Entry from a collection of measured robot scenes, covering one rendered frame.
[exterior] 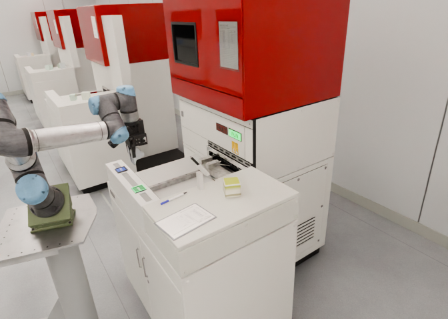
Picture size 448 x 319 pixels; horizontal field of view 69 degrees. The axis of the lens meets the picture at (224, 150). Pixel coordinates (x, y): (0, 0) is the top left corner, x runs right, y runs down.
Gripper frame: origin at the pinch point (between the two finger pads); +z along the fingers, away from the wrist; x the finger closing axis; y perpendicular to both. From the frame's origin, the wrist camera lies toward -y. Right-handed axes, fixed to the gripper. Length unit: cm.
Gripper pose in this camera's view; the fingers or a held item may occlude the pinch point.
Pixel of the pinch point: (133, 162)
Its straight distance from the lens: 156.4
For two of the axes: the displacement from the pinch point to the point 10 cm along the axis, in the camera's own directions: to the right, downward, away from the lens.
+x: -5.7, -3.1, 7.6
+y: 8.2, -2.6, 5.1
